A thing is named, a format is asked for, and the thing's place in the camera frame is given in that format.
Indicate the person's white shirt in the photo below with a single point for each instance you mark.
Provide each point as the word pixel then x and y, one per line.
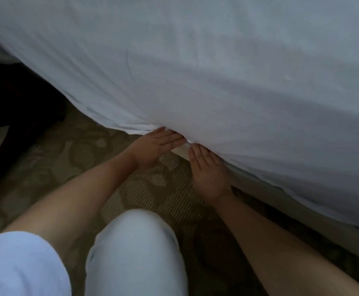
pixel 22 265

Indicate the white bed sheet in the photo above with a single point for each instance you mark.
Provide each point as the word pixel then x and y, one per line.
pixel 229 70

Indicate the person's right hand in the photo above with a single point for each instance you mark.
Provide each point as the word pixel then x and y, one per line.
pixel 209 174

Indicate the person's left forearm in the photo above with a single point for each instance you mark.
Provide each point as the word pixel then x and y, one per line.
pixel 68 203

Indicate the dark wooden nightstand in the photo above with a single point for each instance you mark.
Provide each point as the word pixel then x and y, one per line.
pixel 13 120

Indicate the person's right forearm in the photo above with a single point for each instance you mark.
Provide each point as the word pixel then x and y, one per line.
pixel 278 249

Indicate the person's left hand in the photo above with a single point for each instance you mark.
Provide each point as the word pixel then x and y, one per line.
pixel 154 144

